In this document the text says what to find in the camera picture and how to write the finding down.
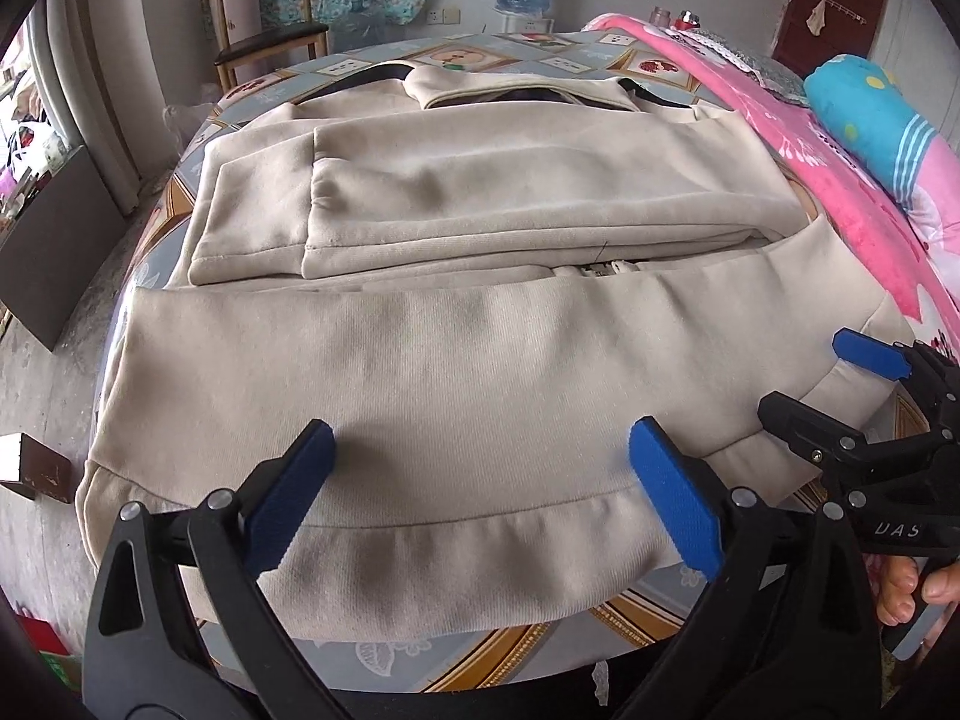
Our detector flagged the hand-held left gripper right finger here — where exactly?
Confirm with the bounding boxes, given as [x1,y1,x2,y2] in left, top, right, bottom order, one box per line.
[615,416,886,720]

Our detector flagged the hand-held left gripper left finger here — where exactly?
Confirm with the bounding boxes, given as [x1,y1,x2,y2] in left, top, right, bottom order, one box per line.
[82,418,353,720]

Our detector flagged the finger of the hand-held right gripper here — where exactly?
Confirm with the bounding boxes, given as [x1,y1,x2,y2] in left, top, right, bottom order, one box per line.
[831,328,960,434]
[756,388,875,496]

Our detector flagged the beige jacket with black stripes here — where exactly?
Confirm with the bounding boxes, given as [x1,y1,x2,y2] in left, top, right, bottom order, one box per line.
[73,64,920,642]

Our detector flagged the person's right hand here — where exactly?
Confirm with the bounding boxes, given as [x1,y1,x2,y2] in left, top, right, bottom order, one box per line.
[872,556,960,629]

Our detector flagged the pink printed blanket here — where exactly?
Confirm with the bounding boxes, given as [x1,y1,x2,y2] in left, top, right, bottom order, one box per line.
[585,11,960,436]

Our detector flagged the patterned plastic tablecloth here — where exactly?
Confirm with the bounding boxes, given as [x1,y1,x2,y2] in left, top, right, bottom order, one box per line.
[94,30,960,695]

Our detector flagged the brown cardboard box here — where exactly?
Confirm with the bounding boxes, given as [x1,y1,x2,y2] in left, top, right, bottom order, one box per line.
[0,433,74,502]

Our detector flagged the blue dotted pillow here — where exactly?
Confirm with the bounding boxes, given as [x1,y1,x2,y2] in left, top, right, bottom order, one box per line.
[805,54,960,211]

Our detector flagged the red gift bag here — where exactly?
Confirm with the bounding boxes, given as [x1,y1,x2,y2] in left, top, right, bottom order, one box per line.
[15,615,68,657]

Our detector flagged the green packet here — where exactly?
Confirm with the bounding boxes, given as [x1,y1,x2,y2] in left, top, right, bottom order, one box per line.
[37,652,83,691]

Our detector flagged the brown door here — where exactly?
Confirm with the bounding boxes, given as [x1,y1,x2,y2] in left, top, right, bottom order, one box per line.
[771,0,893,80]

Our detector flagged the grey lace-edged cloth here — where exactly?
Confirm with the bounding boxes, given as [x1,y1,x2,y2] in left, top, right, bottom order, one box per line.
[660,21,811,107]

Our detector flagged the dark low cabinet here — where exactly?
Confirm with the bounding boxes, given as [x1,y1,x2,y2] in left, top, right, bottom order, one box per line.
[0,144,113,352]

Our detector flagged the clear plastic bag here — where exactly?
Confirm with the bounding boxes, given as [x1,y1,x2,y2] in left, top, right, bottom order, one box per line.
[161,101,218,140]

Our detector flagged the white plastic bag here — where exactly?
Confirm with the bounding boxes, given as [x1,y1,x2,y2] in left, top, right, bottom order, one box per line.
[7,120,46,166]

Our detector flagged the grey curtain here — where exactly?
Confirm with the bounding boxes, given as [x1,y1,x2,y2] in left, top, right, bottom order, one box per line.
[45,0,170,218]

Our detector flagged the wooden chair with dark seat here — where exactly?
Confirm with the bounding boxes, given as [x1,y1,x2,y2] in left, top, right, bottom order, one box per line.
[202,0,331,91]

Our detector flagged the white water dispenser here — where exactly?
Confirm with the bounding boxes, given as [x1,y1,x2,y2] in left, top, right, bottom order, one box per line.
[493,11,557,35]

